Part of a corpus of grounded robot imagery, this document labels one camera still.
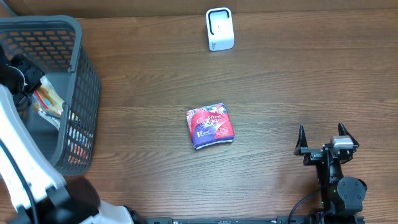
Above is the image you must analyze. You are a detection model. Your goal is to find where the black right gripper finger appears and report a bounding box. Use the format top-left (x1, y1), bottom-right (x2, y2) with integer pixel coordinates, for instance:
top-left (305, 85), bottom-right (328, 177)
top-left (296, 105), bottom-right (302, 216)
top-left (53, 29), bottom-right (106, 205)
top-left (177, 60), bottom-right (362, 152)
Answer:
top-left (296, 124), bottom-right (308, 149)
top-left (338, 122), bottom-right (359, 146)

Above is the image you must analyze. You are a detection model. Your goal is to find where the yellow wet wipes pack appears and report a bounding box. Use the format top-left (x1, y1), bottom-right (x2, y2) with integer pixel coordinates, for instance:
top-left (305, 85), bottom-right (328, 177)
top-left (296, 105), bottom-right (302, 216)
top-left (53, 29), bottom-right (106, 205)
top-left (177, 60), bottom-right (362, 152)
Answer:
top-left (32, 76), bottom-right (64, 130)

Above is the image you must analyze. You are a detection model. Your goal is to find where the red purple pad pack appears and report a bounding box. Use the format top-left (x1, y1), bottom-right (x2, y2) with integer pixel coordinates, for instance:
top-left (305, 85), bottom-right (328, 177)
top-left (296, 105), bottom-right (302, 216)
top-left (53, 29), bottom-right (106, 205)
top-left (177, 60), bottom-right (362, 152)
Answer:
top-left (186, 103), bottom-right (235, 150)

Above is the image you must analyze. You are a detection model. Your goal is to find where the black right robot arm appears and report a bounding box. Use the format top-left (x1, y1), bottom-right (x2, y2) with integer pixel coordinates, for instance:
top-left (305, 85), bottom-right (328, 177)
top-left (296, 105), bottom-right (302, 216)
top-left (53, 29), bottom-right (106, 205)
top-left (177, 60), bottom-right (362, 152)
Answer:
top-left (287, 123), bottom-right (368, 224)

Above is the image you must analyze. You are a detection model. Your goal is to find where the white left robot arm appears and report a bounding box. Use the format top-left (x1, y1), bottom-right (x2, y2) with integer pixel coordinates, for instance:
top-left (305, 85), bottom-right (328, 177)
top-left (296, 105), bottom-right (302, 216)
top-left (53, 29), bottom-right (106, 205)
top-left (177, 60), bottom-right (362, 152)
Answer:
top-left (1, 52), bottom-right (134, 223)

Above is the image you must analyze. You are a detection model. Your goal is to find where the white barcode scanner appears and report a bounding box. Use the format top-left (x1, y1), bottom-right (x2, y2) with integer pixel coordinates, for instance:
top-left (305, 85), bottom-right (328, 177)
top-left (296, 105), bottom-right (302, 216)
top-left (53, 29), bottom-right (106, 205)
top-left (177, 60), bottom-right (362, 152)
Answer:
top-left (205, 7), bottom-right (234, 52)

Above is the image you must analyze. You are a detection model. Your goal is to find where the grey plastic mesh basket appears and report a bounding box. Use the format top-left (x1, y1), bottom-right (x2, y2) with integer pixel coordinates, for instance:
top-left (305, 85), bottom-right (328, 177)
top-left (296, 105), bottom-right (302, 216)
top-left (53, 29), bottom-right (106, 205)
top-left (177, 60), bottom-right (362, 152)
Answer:
top-left (1, 16), bottom-right (101, 175)

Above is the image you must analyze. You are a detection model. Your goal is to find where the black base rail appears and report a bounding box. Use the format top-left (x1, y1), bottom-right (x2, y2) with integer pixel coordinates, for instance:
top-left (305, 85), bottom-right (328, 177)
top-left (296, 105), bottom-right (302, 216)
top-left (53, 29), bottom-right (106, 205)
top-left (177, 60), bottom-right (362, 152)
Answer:
top-left (130, 210), bottom-right (312, 224)

